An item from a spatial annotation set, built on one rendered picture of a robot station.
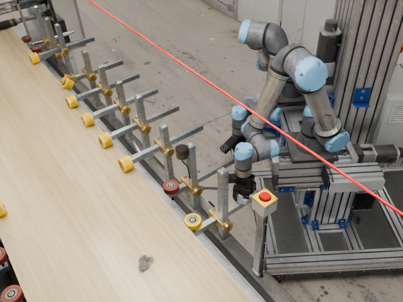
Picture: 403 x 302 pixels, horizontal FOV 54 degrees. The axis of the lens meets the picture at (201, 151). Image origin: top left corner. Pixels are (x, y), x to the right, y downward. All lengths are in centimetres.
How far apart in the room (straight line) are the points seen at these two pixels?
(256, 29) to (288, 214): 137
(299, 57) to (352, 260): 149
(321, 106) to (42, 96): 192
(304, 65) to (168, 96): 294
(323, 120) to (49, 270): 131
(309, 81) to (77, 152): 138
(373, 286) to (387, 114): 118
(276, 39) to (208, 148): 185
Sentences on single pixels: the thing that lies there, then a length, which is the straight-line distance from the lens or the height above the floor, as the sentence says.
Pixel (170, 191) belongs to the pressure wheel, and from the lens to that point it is 200.
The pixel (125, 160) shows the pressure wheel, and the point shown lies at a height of 98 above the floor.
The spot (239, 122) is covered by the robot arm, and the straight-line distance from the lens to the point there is 205.
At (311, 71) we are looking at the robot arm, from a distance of 151.
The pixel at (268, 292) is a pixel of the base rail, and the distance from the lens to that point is 191.
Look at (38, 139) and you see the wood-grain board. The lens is 254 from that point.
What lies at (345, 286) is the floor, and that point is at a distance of 283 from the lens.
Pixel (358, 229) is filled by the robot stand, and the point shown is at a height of 21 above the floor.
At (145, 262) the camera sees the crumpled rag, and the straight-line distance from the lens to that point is 175.
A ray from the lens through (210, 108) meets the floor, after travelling 408.
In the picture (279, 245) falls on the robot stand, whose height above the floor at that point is 21.
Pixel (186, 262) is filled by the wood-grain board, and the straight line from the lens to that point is 174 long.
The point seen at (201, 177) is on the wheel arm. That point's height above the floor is 86.
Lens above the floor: 236
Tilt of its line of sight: 41 degrees down
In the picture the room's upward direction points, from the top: 3 degrees counter-clockwise
